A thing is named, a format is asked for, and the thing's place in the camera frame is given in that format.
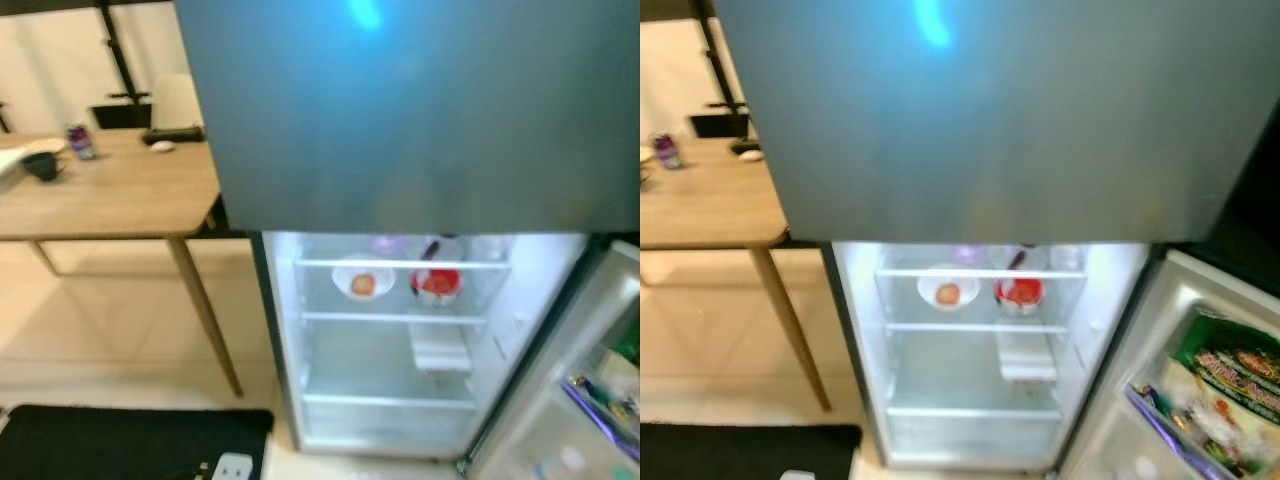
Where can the black floor mat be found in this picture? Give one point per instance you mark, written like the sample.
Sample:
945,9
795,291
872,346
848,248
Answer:
130,445
750,455

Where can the purple candy pack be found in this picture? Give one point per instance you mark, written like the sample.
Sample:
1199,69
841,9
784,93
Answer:
1160,430
600,415

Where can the grey freezer door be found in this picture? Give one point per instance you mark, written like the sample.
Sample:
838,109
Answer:
1000,120
420,110

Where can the black mug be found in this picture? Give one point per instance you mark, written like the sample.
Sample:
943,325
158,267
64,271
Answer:
42,166

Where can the black handheld controller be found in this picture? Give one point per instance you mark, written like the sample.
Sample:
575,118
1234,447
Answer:
175,135
745,145

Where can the pale purple cup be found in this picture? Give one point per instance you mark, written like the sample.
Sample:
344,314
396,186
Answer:
967,253
390,245

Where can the black kitchen countertop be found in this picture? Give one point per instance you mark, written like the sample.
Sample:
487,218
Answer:
1250,220

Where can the white fridge tray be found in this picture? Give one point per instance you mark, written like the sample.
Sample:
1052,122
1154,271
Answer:
440,350
1027,360

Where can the green snack bag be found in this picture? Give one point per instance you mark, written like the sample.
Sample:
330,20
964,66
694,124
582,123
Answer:
628,350
1235,380

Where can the white plastic chair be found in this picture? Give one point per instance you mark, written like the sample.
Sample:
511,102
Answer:
177,100

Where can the metal bowl red contents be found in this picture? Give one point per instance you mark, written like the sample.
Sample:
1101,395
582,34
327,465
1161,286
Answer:
437,287
1020,295

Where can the black box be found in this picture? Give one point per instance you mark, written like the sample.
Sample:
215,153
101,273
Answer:
717,125
120,116

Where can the light wooden table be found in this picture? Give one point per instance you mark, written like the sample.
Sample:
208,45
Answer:
700,200
100,190

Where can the small white oval object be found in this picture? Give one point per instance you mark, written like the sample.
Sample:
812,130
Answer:
750,155
162,146

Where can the glass fridge shelf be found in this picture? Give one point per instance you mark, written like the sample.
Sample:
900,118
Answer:
320,264
900,273
950,328
380,318
970,412
390,401

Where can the black metal stand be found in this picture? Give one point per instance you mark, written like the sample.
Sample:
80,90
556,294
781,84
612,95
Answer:
120,50
715,55

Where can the grey fridge body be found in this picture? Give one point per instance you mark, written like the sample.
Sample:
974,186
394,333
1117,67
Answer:
960,370
380,360

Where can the reddish apple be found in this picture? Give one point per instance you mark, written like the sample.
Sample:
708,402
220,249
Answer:
364,284
947,294

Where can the white bowl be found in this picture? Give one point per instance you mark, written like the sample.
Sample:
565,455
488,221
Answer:
927,290
342,282

